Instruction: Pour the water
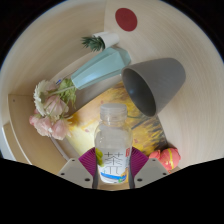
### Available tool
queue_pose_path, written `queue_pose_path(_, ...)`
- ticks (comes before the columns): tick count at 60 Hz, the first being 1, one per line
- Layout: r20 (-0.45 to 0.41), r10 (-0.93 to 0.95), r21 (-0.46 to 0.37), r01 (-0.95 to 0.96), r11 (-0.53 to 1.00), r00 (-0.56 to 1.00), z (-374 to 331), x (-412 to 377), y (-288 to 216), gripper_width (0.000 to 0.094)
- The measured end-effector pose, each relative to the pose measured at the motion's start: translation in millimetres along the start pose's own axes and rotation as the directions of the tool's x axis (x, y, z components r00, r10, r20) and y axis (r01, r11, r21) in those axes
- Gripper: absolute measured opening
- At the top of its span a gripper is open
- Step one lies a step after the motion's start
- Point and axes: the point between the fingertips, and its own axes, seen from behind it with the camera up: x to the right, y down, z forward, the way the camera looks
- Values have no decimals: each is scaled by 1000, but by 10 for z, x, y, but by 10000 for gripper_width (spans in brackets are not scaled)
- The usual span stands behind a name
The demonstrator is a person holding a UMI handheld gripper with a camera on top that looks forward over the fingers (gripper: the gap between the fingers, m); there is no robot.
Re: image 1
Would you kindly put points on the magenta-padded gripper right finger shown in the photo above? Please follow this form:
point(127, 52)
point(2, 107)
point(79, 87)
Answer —
point(150, 170)

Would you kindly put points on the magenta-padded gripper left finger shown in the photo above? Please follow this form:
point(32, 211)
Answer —
point(75, 171)

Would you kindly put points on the clear plastic drink bottle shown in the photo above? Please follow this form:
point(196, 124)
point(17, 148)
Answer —
point(111, 146)

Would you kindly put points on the red plush toy figure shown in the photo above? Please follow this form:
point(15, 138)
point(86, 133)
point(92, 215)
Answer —
point(168, 157)

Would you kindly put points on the yellow poppy flower painting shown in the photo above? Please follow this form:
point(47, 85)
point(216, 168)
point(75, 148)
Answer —
point(146, 130)

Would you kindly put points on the pink and white flower bouquet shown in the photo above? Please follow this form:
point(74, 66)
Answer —
point(53, 110)

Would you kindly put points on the grey cup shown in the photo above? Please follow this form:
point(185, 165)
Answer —
point(160, 80)

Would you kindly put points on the teal faceted vase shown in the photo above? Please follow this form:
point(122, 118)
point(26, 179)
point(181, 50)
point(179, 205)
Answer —
point(103, 66)

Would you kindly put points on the small potted green plant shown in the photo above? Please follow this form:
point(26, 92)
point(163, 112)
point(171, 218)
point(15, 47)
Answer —
point(105, 39)

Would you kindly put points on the flat round red coaster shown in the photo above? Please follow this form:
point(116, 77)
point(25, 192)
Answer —
point(126, 19)

